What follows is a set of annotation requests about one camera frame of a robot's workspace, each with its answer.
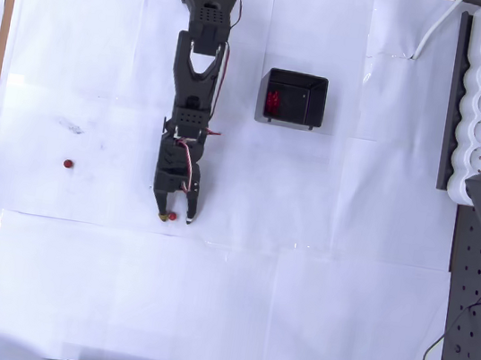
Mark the black square bin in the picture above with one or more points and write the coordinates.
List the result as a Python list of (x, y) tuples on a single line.
[(262, 102)]

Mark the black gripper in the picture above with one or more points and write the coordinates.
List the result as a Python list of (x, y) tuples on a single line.
[(170, 183)]

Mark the taped white paper cover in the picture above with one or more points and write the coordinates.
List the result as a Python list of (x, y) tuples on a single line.
[(249, 303)]

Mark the red beads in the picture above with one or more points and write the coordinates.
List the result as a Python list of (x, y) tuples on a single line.
[(275, 94)]

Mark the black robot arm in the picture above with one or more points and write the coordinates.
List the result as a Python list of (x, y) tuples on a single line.
[(194, 82)]

